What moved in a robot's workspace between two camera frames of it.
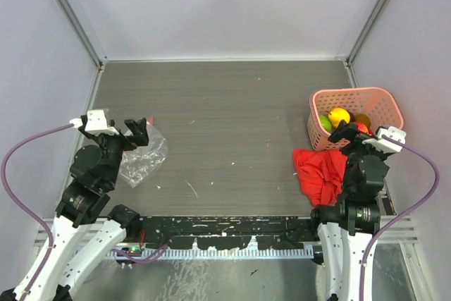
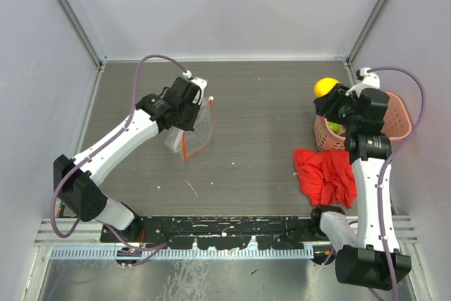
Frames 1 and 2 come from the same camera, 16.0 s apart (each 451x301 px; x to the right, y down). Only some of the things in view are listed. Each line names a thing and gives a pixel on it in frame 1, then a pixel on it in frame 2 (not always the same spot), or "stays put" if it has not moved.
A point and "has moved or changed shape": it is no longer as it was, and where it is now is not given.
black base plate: x=241 y=232 stays put
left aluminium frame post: x=73 y=14 stays put
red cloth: x=320 y=174 stays put
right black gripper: x=349 y=130 → x=330 y=102
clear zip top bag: x=140 y=162 → x=194 y=140
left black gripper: x=139 y=127 → x=189 y=125
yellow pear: x=336 y=115 has moved or changed shape
